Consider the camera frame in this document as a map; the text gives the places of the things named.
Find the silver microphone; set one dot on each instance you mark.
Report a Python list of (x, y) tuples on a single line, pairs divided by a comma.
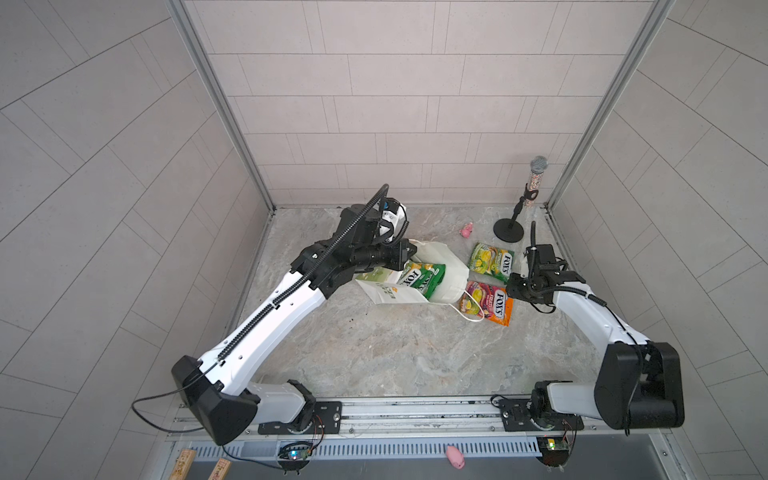
[(537, 168)]

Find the aluminium rail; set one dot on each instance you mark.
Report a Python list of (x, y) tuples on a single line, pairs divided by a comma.
[(386, 417)]

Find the orange pink Fox's candy bag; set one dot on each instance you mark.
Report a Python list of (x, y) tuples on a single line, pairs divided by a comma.
[(488, 302)]

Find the yellow green Fox's candy bag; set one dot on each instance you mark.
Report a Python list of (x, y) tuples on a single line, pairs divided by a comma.
[(492, 261)]

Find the wooden block right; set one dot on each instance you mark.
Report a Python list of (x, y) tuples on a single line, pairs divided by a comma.
[(220, 470)]

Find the wooden block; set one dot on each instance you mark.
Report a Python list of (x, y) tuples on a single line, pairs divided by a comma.
[(182, 465), (220, 470)]

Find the pink toy on table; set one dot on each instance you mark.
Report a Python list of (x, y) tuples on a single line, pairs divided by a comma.
[(467, 230)]

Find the black microphone stand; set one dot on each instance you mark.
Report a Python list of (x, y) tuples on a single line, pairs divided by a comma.
[(510, 230)]

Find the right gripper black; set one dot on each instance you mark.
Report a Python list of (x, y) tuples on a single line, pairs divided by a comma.
[(511, 288)]

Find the circuit board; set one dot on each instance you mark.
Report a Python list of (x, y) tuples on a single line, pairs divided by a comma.
[(293, 457), (555, 451)]

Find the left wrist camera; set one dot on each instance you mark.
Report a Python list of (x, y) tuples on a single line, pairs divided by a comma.
[(393, 219)]

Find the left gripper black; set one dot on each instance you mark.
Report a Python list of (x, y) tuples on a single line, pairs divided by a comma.
[(395, 259)]

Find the pink toy on rail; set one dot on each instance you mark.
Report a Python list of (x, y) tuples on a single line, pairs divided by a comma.
[(455, 457)]

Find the green snack bag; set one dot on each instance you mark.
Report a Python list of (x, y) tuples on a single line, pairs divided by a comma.
[(423, 277)]

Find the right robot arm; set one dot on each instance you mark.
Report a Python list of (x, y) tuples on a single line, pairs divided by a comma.
[(639, 383)]

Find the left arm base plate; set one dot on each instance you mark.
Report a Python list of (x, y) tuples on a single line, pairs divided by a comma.
[(317, 417)]

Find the wooden block left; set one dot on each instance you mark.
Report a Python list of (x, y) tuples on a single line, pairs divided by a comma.
[(182, 465)]

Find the left circuit board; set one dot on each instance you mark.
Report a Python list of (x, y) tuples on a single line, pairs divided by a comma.
[(293, 457)]

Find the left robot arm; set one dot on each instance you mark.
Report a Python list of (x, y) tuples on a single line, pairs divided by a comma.
[(217, 387)]

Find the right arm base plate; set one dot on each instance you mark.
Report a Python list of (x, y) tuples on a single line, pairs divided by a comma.
[(533, 414)]

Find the right circuit board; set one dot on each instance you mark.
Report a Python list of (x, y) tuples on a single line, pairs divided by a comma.
[(555, 451)]

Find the white paper bag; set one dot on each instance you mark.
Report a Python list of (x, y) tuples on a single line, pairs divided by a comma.
[(381, 284)]

